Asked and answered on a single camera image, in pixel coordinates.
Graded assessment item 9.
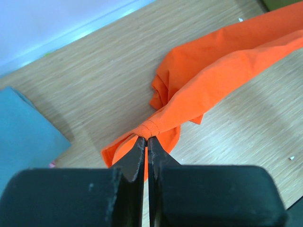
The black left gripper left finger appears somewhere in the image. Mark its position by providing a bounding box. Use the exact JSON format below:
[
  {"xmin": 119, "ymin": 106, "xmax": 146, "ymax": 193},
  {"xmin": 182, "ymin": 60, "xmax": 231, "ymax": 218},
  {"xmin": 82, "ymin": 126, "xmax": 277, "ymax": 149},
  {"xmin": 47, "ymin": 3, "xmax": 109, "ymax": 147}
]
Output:
[{"xmin": 0, "ymin": 138, "xmax": 145, "ymax": 227}]

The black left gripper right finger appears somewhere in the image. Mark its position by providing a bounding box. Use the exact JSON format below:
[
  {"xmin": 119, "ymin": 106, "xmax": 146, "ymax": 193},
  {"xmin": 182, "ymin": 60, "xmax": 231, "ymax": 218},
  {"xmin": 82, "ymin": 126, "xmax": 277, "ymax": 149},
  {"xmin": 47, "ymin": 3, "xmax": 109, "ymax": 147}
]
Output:
[{"xmin": 147, "ymin": 137, "xmax": 288, "ymax": 227}]

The orange t-shirt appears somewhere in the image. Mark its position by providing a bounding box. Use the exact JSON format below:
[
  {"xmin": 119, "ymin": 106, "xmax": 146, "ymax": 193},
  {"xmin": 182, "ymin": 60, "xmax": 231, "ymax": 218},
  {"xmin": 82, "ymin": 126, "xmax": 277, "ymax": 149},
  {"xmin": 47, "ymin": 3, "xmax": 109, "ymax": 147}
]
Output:
[{"xmin": 101, "ymin": 2, "xmax": 303, "ymax": 166}]

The grey-blue folded t-shirt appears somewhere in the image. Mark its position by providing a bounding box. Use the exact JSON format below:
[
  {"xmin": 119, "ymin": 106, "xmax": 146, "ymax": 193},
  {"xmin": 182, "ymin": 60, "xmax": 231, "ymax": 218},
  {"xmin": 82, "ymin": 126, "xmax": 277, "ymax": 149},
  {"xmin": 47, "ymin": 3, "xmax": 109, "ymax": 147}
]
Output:
[{"xmin": 0, "ymin": 87, "xmax": 71, "ymax": 191}]

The aluminium frame rail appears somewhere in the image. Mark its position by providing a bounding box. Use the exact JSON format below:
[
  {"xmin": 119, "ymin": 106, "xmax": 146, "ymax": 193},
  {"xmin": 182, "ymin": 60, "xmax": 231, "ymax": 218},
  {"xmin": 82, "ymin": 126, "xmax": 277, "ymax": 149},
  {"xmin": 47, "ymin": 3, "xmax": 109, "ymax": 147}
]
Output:
[{"xmin": 0, "ymin": 0, "xmax": 151, "ymax": 77}]

